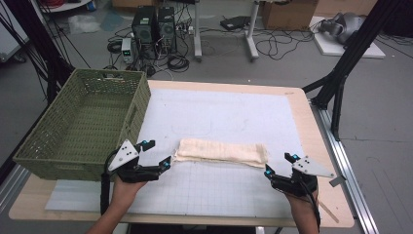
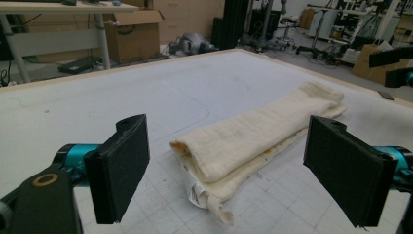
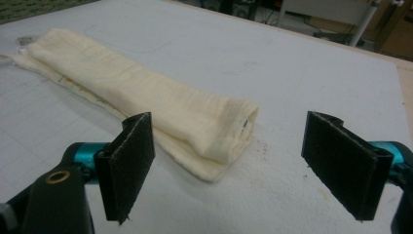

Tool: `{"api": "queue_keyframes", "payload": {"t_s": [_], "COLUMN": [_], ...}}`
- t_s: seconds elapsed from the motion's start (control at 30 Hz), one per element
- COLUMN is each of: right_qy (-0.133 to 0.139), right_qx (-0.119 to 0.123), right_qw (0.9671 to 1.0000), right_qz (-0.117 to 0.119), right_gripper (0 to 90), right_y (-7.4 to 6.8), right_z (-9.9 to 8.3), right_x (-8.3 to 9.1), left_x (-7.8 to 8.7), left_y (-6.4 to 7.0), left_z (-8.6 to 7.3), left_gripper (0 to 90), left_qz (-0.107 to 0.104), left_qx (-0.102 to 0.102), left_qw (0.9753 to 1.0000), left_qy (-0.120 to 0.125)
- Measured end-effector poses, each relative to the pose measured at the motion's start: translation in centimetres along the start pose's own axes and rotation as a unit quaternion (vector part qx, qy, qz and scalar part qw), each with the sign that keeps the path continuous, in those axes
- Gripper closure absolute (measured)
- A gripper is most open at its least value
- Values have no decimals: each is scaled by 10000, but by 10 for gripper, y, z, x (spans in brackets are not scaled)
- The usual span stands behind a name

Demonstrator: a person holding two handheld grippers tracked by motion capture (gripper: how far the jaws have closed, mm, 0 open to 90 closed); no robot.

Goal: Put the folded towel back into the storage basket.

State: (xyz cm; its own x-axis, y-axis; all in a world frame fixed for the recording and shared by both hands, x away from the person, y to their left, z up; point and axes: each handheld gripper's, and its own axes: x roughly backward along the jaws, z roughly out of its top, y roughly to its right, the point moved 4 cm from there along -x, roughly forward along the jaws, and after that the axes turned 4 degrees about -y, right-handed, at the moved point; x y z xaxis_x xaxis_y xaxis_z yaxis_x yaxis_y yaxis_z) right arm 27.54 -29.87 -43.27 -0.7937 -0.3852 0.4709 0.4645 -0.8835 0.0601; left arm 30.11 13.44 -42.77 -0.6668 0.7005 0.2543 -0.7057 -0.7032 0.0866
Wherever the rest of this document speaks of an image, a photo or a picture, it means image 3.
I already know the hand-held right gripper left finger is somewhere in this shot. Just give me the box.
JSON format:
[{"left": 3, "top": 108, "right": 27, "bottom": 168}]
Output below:
[{"left": 61, "top": 111, "right": 156, "bottom": 225}]

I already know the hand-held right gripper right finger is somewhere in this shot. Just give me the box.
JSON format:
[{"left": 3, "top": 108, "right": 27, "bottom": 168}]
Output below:
[{"left": 300, "top": 110, "right": 413, "bottom": 222}]

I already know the cream towel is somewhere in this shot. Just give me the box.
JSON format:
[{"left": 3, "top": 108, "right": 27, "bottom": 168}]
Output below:
[{"left": 12, "top": 27, "right": 260, "bottom": 183}]

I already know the wooden cabinet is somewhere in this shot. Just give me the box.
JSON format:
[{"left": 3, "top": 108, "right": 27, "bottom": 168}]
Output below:
[{"left": 376, "top": 0, "right": 413, "bottom": 61}]

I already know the white table frame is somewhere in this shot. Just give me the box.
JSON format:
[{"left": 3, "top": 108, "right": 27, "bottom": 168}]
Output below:
[{"left": 277, "top": 0, "right": 381, "bottom": 48}]

